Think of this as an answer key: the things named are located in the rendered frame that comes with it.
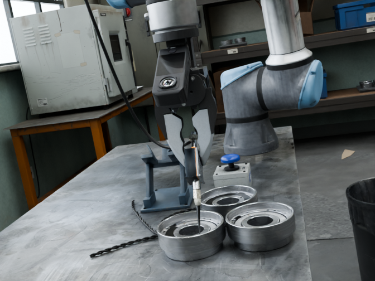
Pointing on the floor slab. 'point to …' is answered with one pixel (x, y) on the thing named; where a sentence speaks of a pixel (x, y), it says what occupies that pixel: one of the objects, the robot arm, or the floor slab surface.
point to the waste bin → (363, 224)
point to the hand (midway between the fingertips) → (193, 159)
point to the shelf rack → (204, 58)
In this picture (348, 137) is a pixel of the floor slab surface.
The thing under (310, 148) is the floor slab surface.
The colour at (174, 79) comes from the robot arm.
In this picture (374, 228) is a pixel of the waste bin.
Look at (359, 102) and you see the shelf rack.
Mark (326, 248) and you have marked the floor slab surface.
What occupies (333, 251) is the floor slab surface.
